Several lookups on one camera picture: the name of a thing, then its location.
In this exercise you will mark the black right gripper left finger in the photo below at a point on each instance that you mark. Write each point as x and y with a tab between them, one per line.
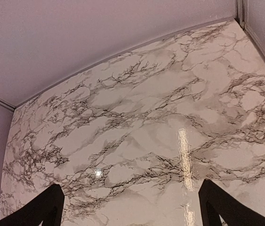
45	209

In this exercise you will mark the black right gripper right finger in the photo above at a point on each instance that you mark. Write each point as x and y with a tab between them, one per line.
217	204

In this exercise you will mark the aluminium right corner post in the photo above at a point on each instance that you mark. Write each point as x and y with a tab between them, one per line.
240	13

